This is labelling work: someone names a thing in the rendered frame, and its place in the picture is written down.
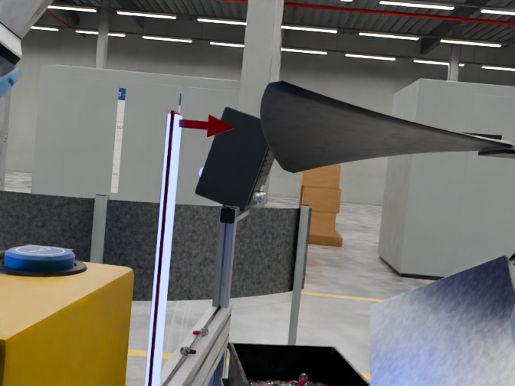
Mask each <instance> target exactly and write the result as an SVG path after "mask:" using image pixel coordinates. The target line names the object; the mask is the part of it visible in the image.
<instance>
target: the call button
mask: <svg viewBox="0 0 515 386"><path fill-rule="evenodd" d="M72 250H73V249H66V248H60V247H48V246H38V245H31V244H29V245H26V246H22V247H13V248H10V249H9V250H6V252H5V258H4V267H8V268H12V269H16V270H28V271H58V270H68V269H71V268H74V259H75V254H74V253H73V252H72Z"/></svg>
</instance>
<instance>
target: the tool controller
mask: <svg viewBox="0 0 515 386"><path fill-rule="evenodd" d="M221 121H222V122H224V123H227V124H228V125H230V126H232V127H234V128H235V129H232V130H229V131H227V132H223V133H220V134H218V135H215V137H214V139H213V141H212V145H211V148H210V149H209V152H208V156H207V158H206V160H205V164H204V167H203V169H202V173H201V175H200V177H199V180H198V184H197V186H196V188H195V193H196V194H197V195H199V196H202V197H203V198H207V199H209V200H212V201H215V202H218V203H220V204H223V205H222V207H223V206H226V205H227V206H232V207H234V206H235V207H239V208H240V211H245V210H247V209H249V208H250V207H252V206H253V205H255V204H257V203H261V202H262V201H263V200H264V197H265V195H266V192H263V189H264V186H265V183H266V181H267V177H268V175H269V172H270V170H271V166H272V165H273V162H274V156H273V154H272V152H271V151H270V149H269V147H268V145H267V142H266V140H265V138H264V134H263V131H262V128H261V118H258V117H256V116H252V115H250V114H247V113H244V112H241V111H239V110H236V109H233V108H231V107H229V106H226V107H225V109H224V111H223V114H222V116H221Z"/></svg>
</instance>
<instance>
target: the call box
mask: <svg viewBox="0 0 515 386"><path fill-rule="evenodd" d="M133 282H134V273H133V270H132V269H130V268H129V267H122V266H115V265H108V264H101V263H88V262H81V261H79V260H74V268H71V269H68V270H58V271H28V270H16V269H12V268H8V267H4V259H1V260H0V386H125V384H126V366H127V356H128V347H129V337H130V320H131V309H132V300H133Z"/></svg>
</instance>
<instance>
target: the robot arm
mask: <svg viewBox="0 0 515 386"><path fill-rule="evenodd" d="M52 2H53V0H0V99H1V98H2V97H3V96H4V95H5V94H6V93H7V92H8V91H9V90H10V89H11V87H12V86H13V85H14V84H15V83H16V82H17V81H18V79H19V78H20V76H21V72H20V71H19V69H18V68H17V67H15V65H16V64H17V63H18V62H19V61H20V59H21V58H22V54H21V39H22V38H23V37H24V36H25V35H26V34H27V33H28V31H29V30H30V29H31V27H32V26H33V25H34V24H35V22H36V21H37V20H38V19H39V18H40V17H41V16H42V14H43V13H44V12H45V11H46V9H47V8H48V7H49V6H50V4H51V3H52Z"/></svg>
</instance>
